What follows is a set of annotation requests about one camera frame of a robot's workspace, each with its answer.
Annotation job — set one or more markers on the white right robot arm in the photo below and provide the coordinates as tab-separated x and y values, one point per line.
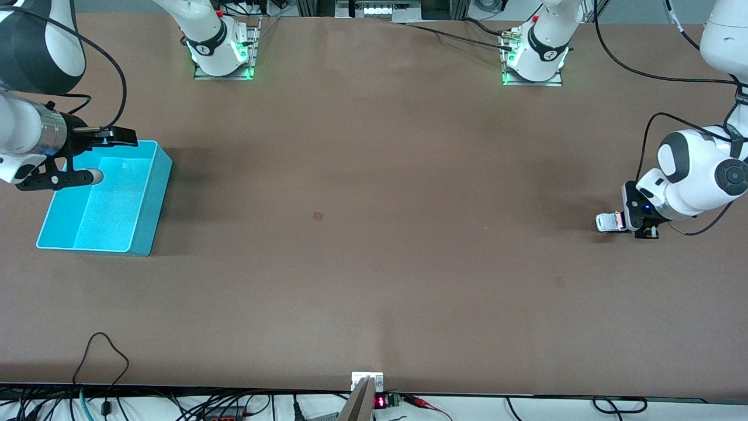
23	123

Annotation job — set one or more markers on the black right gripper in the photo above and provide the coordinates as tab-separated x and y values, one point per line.
76	131

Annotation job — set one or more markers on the white jeep toy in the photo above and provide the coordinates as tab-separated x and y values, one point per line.
608	223

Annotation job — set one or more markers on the black box with red switches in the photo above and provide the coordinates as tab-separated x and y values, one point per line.
225	413

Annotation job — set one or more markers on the silver box with white lights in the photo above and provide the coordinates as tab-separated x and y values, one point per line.
380	10

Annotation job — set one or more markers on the red digit display module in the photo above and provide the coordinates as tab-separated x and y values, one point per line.
381	402

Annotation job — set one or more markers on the turquoise plastic bin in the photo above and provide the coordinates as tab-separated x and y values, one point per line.
111	216

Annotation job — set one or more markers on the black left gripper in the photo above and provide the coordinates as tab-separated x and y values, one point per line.
630	211

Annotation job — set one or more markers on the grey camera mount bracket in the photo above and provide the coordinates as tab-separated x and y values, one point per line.
362	403

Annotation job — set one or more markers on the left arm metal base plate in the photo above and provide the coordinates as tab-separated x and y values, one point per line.
507	79

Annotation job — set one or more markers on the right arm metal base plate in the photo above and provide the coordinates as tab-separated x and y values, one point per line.
252	55

